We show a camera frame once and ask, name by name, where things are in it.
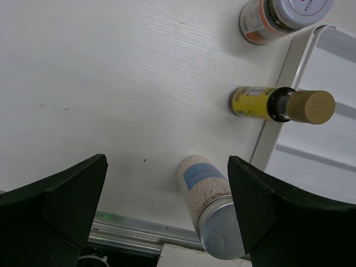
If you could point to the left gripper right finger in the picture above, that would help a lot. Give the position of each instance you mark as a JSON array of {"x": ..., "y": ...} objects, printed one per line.
[{"x": 283, "y": 225}]

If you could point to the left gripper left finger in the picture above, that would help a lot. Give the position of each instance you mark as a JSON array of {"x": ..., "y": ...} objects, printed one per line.
[{"x": 48, "y": 222}]

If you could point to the blue label shaker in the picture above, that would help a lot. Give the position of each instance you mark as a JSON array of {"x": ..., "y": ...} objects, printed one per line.
[{"x": 209, "y": 200}]

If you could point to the white divided tray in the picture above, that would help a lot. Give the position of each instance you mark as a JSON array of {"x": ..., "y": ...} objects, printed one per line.
[{"x": 315, "y": 151}]

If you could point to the left yellow label bottle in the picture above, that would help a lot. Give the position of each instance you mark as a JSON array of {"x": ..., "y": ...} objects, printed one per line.
[{"x": 282, "y": 104}]

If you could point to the aluminium front rail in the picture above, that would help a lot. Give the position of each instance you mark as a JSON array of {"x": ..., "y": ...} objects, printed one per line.
[{"x": 148, "y": 237}]

